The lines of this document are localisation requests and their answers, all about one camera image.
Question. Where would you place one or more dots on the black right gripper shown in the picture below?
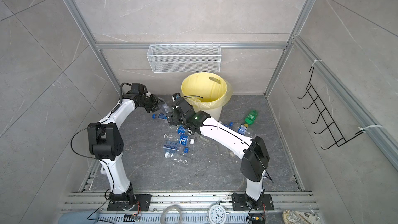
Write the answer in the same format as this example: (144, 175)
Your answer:
(174, 115)

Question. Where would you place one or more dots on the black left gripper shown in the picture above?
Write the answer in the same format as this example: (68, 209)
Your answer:
(155, 102)

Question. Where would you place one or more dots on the blue label bottle small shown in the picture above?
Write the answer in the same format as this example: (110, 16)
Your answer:
(160, 116)

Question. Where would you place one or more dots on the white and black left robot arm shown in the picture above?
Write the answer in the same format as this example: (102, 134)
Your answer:
(105, 141)

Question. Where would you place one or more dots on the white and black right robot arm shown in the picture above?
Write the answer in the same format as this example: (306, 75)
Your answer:
(252, 151)

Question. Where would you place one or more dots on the white bin with yellow bag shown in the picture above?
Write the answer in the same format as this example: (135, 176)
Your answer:
(207, 92)

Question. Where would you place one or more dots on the blue label bottle white cap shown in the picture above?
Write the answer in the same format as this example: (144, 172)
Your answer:
(182, 131)

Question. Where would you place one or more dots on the clear bottle blue cap bottom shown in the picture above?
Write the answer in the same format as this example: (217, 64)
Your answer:
(173, 147)

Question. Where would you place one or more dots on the crushed clear bottle white cap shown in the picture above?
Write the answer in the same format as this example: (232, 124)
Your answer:
(178, 159)

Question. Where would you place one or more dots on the blue label bottle right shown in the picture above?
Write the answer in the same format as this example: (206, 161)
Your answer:
(229, 125)

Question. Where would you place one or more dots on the green bottle right side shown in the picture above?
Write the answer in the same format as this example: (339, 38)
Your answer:
(251, 117)

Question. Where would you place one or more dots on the clear tube loop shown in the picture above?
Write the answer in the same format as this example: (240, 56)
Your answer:
(171, 211)

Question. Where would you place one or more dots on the white analog clock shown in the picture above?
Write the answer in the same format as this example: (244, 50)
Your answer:
(217, 214)

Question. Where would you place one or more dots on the white wire mesh basket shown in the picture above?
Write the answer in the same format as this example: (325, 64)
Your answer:
(186, 58)

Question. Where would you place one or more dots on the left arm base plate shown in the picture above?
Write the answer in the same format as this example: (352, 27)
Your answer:
(120, 202)

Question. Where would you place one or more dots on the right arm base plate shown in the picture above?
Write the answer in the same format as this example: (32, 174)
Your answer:
(242, 202)

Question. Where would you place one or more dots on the black wire hook rack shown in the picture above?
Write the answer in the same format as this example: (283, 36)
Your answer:
(324, 116)

